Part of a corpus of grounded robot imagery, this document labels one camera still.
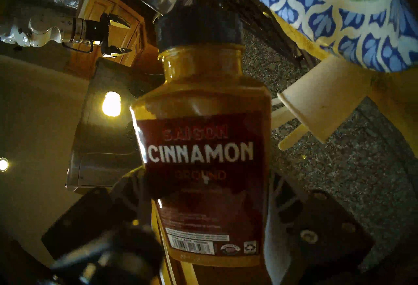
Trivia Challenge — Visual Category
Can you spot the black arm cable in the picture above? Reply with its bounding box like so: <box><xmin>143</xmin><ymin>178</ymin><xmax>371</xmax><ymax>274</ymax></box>
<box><xmin>61</xmin><ymin>41</ymin><xmax>95</xmax><ymax>54</ymax></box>

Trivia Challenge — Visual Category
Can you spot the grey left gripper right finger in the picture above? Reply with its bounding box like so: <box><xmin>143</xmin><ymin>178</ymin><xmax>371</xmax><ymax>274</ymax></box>
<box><xmin>265</xmin><ymin>172</ymin><xmax>374</xmax><ymax>285</ymax></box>

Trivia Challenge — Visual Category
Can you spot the yellow terry towel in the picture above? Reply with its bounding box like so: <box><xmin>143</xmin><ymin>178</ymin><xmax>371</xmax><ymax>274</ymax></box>
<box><xmin>268</xmin><ymin>10</ymin><xmax>418</xmax><ymax>157</ymax></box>

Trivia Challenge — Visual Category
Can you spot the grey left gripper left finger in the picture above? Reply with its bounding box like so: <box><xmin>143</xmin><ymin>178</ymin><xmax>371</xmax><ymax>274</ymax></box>
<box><xmin>42</xmin><ymin>167</ymin><xmax>164</xmax><ymax>275</ymax></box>

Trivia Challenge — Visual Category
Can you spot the stainless gas cooktop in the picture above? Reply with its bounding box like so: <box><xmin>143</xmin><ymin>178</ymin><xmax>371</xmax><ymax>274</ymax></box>
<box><xmin>196</xmin><ymin>0</ymin><xmax>302</xmax><ymax>68</ymax></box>

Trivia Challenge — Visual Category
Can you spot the stainless range hood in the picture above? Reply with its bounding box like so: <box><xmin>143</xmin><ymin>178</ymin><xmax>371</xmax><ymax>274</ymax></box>
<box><xmin>65</xmin><ymin>58</ymin><xmax>164</xmax><ymax>193</ymax></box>

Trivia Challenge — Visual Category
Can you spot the white paper cup with spoons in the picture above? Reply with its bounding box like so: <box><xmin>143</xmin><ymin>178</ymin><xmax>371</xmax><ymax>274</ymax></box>
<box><xmin>278</xmin><ymin>56</ymin><xmax>373</xmax><ymax>144</ymax></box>

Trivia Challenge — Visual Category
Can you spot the blue patterned paper bowl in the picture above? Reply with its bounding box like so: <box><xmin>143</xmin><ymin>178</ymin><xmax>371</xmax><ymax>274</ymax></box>
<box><xmin>216</xmin><ymin>0</ymin><xmax>418</xmax><ymax>73</ymax></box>

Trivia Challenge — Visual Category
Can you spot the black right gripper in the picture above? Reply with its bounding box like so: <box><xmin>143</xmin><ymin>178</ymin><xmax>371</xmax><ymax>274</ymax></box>
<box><xmin>86</xmin><ymin>14</ymin><xmax>133</xmax><ymax>58</ymax></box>

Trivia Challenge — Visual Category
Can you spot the ground cinnamon jar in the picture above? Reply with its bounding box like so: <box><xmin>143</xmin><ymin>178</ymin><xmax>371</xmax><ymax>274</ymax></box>
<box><xmin>130</xmin><ymin>4</ymin><xmax>272</xmax><ymax>268</ymax></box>

